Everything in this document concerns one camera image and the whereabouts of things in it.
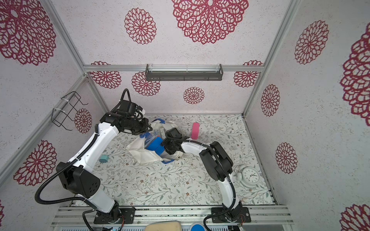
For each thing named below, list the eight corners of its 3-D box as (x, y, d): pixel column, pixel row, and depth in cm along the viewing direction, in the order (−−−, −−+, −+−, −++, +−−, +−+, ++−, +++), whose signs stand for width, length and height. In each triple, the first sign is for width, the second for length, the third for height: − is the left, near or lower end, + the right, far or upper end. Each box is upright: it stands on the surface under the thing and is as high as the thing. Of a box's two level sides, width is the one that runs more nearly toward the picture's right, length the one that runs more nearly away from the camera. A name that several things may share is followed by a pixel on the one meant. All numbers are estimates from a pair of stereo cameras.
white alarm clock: (239, 188, 85) (242, 185, 81) (235, 170, 92) (237, 166, 88) (260, 188, 85) (263, 185, 81) (254, 170, 92) (257, 166, 88)
